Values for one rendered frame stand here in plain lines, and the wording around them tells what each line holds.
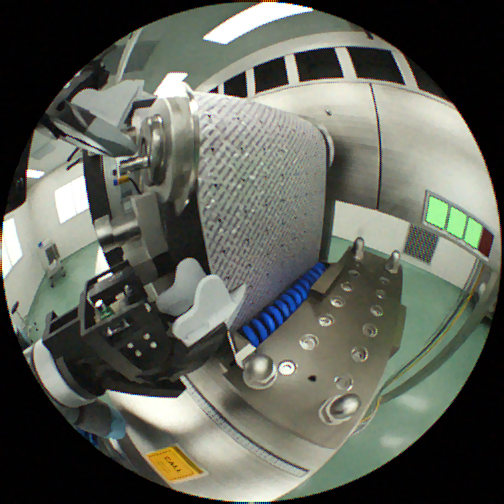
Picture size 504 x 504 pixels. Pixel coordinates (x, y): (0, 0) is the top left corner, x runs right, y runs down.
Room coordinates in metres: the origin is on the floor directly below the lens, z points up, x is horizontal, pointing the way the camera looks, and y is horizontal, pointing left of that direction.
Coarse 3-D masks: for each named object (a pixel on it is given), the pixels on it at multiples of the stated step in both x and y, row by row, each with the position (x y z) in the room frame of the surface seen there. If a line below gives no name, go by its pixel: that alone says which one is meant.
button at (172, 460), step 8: (168, 448) -0.07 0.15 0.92; (176, 448) -0.06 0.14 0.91; (152, 456) -0.10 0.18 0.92; (160, 456) -0.09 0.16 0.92; (168, 456) -0.09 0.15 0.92; (176, 456) -0.08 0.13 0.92; (184, 456) -0.08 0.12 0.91; (152, 464) -0.12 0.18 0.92; (160, 464) -0.12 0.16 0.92; (168, 464) -0.11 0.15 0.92; (176, 464) -0.10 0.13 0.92; (184, 464) -0.09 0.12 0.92; (192, 464) -0.09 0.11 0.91; (160, 472) -0.14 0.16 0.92; (168, 472) -0.13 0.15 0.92; (176, 472) -0.12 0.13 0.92; (184, 472) -0.12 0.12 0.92; (192, 472) -0.11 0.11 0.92; (200, 472) -0.11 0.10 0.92; (168, 480) -0.15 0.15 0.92; (176, 480) -0.14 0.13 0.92
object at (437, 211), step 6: (432, 198) 0.18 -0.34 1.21; (432, 204) 0.18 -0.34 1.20; (438, 204) 0.17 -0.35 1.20; (444, 204) 0.16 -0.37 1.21; (432, 210) 0.18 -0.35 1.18; (438, 210) 0.17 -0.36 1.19; (444, 210) 0.15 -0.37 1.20; (432, 216) 0.18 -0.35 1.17; (438, 216) 0.16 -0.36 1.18; (444, 216) 0.15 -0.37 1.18; (432, 222) 0.17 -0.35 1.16; (438, 222) 0.16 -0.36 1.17; (444, 222) 0.15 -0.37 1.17
